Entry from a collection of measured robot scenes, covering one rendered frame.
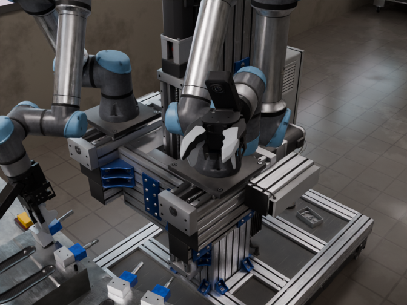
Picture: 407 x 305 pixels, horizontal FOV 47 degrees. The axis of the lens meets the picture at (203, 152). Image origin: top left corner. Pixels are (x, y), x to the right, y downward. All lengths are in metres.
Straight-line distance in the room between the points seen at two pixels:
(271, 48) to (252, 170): 0.42
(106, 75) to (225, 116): 0.88
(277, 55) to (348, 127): 2.72
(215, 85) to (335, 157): 2.74
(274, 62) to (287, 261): 1.31
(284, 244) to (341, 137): 1.54
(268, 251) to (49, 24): 1.48
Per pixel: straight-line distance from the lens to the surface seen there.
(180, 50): 1.51
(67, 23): 1.36
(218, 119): 0.85
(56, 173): 3.38
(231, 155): 0.77
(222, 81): 0.83
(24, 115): 1.37
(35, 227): 1.48
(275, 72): 1.26
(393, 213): 3.12
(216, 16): 1.15
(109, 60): 1.67
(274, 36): 1.22
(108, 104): 1.73
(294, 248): 2.42
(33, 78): 3.51
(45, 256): 1.46
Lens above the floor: 1.88
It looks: 33 degrees down
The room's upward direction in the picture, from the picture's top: straight up
